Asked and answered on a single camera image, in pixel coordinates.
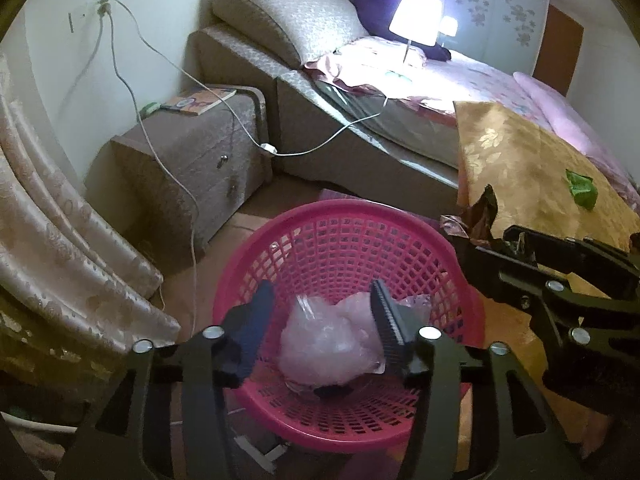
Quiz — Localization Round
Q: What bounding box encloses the pink floral bed sheet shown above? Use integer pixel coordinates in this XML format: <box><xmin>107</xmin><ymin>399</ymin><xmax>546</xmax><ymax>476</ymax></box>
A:
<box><xmin>305</xmin><ymin>36</ymin><xmax>549</xmax><ymax>128</ymax></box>

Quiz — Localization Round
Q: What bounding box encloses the white lamp power cable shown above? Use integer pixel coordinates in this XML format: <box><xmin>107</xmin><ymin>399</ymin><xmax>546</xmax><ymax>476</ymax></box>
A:
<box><xmin>106</xmin><ymin>0</ymin><xmax>392</xmax><ymax>158</ymax></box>

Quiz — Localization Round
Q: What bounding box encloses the floral sliding wardrobe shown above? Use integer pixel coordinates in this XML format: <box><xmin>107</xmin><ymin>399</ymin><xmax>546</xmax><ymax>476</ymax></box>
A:
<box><xmin>439</xmin><ymin>0</ymin><xmax>550</xmax><ymax>75</ymax></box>

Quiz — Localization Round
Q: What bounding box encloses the grey bed frame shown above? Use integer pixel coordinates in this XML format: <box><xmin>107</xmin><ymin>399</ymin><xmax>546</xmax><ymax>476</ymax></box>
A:
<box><xmin>189</xmin><ymin>24</ymin><xmax>458</xmax><ymax>218</ymax></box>

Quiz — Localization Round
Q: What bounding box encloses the dark dried leaves trash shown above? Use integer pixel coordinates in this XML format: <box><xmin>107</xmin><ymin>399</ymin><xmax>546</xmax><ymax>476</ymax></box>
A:
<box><xmin>439</xmin><ymin>184</ymin><xmax>515</xmax><ymax>259</ymax></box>

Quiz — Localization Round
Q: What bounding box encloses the green snack wrapper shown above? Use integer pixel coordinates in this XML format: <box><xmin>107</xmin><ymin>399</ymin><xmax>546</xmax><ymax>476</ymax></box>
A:
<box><xmin>565</xmin><ymin>169</ymin><xmax>599</xmax><ymax>211</ymax></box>

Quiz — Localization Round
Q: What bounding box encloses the grey padded headboard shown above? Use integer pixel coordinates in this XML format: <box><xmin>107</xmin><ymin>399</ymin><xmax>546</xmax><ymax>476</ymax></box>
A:
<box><xmin>210</xmin><ymin>0</ymin><xmax>369</xmax><ymax>68</ymax></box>

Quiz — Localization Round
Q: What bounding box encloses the white charger cable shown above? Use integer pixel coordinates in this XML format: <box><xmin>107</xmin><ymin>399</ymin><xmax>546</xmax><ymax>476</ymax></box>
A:
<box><xmin>102</xmin><ymin>4</ymin><xmax>202</xmax><ymax>340</ymax></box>

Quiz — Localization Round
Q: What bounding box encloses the dark purple plush pillow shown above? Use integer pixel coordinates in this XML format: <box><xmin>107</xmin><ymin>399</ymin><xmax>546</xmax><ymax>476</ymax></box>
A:
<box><xmin>354</xmin><ymin>0</ymin><xmax>451</xmax><ymax>62</ymax></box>

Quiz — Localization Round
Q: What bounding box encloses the pink plastic laundry basket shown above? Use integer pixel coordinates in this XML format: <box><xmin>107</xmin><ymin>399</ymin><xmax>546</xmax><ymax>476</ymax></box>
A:
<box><xmin>213</xmin><ymin>200</ymin><xmax>485</xmax><ymax>453</ymax></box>

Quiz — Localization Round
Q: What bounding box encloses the small green object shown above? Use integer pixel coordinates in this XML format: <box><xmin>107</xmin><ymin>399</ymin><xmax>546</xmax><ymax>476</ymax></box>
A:
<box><xmin>139</xmin><ymin>102</ymin><xmax>162</xmax><ymax>119</ymax></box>

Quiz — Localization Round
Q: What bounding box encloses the pink folded quilt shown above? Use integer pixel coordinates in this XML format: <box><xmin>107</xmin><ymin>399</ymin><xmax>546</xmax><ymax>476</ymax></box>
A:
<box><xmin>513</xmin><ymin>72</ymin><xmax>639</xmax><ymax>212</ymax></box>

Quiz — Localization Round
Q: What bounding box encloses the grey upholstered nightstand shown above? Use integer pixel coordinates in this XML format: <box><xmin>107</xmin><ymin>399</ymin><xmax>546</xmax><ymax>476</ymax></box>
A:
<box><xmin>111</xmin><ymin>86</ymin><xmax>272</xmax><ymax>261</ymax></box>

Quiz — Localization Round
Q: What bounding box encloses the clear bubble plastic bag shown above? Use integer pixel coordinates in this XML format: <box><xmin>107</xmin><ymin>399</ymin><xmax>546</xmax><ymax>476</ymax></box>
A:
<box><xmin>278</xmin><ymin>292</ymin><xmax>385</xmax><ymax>388</ymax></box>

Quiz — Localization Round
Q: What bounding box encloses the beige patterned curtain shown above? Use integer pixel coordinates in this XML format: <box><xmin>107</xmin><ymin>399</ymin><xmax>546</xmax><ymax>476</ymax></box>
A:
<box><xmin>1</xmin><ymin>65</ymin><xmax>180</xmax><ymax>402</ymax></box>

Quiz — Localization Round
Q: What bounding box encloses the brown wooden door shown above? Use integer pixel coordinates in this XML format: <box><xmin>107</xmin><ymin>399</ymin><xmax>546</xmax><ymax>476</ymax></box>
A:
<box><xmin>533</xmin><ymin>4</ymin><xmax>584</xmax><ymax>96</ymax></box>

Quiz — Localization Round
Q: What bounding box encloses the golden yellow bedspread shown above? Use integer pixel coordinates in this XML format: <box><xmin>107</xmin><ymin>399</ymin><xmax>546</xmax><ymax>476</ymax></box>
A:
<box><xmin>451</xmin><ymin>100</ymin><xmax>640</xmax><ymax>461</ymax></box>

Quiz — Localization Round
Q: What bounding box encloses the white wall socket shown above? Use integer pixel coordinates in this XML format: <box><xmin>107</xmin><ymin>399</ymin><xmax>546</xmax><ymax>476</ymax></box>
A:
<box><xmin>67</xmin><ymin>0</ymin><xmax>111</xmax><ymax>34</ymax></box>

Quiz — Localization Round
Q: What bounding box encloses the white power strip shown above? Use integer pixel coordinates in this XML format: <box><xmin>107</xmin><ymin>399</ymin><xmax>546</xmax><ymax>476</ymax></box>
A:
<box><xmin>234</xmin><ymin>436</ymin><xmax>291</xmax><ymax>474</ymax></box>

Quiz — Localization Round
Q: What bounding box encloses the lit table lamp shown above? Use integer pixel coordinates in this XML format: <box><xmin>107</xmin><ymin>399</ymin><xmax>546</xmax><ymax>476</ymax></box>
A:
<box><xmin>388</xmin><ymin>0</ymin><xmax>448</xmax><ymax>61</ymax></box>

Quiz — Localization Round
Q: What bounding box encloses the magazine on nightstand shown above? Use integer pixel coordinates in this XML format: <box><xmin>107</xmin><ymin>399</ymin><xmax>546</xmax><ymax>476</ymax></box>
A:
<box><xmin>160</xmin><ymin>88</ymin><xmax>236</xmax><ymax>116</ymax></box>

